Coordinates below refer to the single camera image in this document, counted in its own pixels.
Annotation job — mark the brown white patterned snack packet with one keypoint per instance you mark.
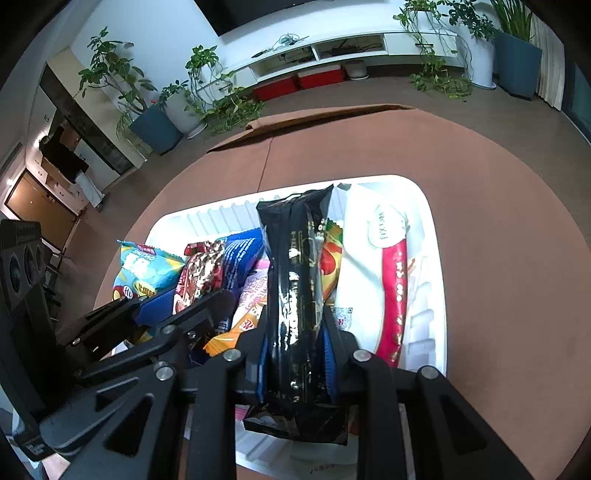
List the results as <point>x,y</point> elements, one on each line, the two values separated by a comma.
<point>203,267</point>

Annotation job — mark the light blue panda snack packet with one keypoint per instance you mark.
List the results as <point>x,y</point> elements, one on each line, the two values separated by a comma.
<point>143,272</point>

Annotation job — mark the pink cartoon snack packet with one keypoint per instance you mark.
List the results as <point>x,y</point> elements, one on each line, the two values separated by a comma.
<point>254,290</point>

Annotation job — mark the white plastic tray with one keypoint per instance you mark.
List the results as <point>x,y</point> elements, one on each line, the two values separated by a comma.
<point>425,258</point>

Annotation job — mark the small dark tool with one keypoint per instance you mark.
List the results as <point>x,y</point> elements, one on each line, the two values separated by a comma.
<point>259,53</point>

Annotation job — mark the wooden door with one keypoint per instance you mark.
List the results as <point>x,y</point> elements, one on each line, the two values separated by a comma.
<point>37,203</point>

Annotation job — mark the orange snack packet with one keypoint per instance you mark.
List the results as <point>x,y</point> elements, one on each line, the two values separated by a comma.
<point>332,267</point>

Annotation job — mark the dark glass cabinet panel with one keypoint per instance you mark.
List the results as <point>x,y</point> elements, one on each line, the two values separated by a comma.
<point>92,134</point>

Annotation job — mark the large-leaf plant in blue pot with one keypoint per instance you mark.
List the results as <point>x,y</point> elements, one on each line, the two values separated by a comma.
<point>517,64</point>

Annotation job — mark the beige curtain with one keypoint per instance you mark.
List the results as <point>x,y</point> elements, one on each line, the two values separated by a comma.
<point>549,69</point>

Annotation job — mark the glass sliding door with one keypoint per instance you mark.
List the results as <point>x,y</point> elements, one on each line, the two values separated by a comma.
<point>579,106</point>

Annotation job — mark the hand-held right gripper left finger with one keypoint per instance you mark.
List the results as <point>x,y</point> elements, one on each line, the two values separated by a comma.
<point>264,364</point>

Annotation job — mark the small white round object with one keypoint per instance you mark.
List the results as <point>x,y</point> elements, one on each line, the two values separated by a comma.
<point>357,70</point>

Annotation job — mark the bushy plant in white pot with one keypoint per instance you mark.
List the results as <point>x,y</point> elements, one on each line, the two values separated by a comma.
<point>480,60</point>

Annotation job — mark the black snack packet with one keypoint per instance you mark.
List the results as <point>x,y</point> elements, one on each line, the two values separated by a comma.
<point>291,258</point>

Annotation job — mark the black wall television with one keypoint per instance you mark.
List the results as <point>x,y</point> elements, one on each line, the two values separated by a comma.
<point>258,11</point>

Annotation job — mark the red storage box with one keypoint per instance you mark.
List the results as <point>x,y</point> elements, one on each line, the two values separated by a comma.
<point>275,88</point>
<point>321,77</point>

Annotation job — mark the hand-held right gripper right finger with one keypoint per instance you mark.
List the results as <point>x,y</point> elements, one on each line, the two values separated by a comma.
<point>331,364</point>

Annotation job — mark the small plant in white pot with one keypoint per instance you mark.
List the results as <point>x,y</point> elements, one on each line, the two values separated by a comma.
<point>184,115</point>

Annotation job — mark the trailing plant on glass stand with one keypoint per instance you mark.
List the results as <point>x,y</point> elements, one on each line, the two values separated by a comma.
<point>443,85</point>

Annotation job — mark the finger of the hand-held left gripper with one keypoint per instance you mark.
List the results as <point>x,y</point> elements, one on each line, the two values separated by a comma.
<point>203,309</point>
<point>157,308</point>

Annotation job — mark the white television cabinet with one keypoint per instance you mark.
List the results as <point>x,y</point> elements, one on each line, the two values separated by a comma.
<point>406,39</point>

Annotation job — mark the trailing ivy plant on stand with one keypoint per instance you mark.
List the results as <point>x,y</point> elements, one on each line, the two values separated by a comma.
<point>203,57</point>

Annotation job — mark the white wall cabinet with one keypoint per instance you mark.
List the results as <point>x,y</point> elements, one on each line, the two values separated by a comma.
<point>104,177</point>

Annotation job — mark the tall plant in blue pot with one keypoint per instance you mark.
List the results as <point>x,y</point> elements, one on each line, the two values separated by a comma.
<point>157,131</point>

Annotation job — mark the white packet with red stripe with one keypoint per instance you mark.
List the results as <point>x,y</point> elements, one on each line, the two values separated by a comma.
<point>364,258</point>

